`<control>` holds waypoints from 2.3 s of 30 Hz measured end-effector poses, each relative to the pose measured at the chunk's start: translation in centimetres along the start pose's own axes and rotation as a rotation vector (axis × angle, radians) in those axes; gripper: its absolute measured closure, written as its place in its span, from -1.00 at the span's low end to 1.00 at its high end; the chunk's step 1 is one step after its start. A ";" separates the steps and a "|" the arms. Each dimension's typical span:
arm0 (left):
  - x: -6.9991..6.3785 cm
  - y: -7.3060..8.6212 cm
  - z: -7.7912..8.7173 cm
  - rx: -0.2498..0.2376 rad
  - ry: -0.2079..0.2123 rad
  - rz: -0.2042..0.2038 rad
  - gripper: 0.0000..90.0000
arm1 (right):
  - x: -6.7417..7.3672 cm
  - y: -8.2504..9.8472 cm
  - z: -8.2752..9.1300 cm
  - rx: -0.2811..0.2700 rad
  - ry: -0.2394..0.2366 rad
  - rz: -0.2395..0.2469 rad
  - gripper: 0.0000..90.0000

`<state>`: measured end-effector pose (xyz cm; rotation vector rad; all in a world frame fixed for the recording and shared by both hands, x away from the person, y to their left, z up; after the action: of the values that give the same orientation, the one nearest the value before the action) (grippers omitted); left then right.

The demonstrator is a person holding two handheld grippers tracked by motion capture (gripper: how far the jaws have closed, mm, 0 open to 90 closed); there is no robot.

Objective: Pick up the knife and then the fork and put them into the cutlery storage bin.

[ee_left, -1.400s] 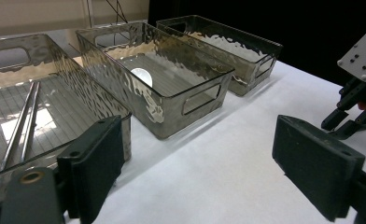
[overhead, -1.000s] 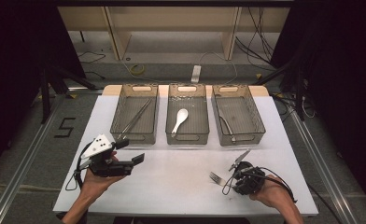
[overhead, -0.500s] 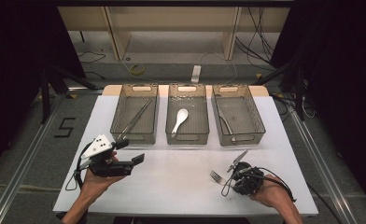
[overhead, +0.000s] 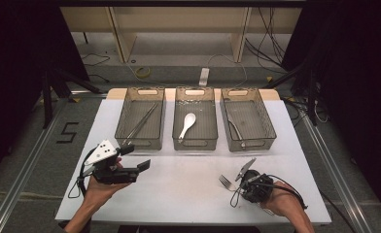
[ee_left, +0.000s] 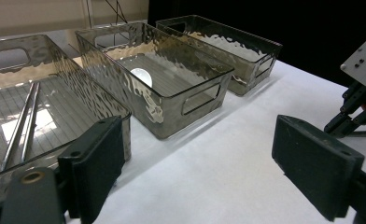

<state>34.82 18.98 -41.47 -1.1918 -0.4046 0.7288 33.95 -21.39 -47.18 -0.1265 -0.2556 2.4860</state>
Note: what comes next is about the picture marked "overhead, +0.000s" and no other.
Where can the aluminium rail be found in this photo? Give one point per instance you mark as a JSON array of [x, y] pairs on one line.
[[337, 174], [20, 174]]

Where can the yellow tape roll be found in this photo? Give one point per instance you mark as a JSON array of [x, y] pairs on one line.
[[143, 72]]

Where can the metal table knife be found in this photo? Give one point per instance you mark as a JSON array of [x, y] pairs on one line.
[[236, 131]]

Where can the black curtain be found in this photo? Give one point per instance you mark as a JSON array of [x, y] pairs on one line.
[[17, 64], [357, 81]]

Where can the metal fork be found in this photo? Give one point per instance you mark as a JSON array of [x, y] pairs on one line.
[[225, 183]]

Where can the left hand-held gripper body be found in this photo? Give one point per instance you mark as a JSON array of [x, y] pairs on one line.
[[114, 176]]

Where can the black metal stand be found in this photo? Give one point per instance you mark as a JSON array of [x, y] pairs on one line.
[[47, 97], [311, 97]]

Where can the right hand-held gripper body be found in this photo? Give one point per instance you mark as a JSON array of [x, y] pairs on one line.
[[256, 187]]

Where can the metal chopstick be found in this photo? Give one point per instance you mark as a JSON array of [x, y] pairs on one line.
[[138, 125], [145, 120]]

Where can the person's left hand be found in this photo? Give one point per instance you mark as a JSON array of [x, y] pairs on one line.
[[99, 192]]

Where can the beige wooden desk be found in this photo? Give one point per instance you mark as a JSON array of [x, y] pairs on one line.
[[179, 19]]

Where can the white power strip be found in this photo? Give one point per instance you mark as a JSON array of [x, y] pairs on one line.
[[204, 77]]

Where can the smoky clear plastic bin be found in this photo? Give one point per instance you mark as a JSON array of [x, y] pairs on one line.
[[204, 129], [253, 116], [130, 113]]

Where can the white ceramic spoon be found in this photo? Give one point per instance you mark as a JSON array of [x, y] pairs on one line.
[[189, 119]]

